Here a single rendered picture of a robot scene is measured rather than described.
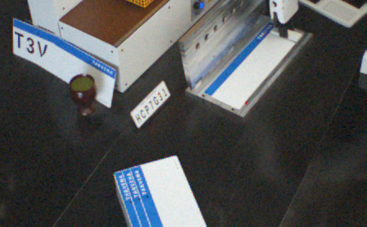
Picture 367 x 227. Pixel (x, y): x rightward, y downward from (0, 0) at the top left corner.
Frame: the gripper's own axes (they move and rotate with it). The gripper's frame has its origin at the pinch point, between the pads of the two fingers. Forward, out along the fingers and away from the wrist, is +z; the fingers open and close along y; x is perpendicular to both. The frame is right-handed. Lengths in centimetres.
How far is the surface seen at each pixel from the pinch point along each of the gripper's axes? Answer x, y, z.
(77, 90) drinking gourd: 33, -62, -12
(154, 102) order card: 17, -49, -2
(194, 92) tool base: 10.9, -37.5, 1.0
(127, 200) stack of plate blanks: -2, -84, -3
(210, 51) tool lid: 11.2, -26.2, -6.4
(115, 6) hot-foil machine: 38, -34, -23
